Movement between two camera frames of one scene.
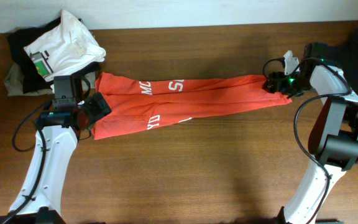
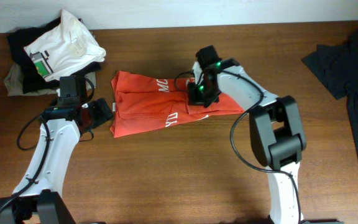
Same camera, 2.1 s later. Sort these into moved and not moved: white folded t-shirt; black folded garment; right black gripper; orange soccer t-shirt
Moved: right black gripper; orange soccer t-shirt
Not moved: white folded t-shirt; black folded garment
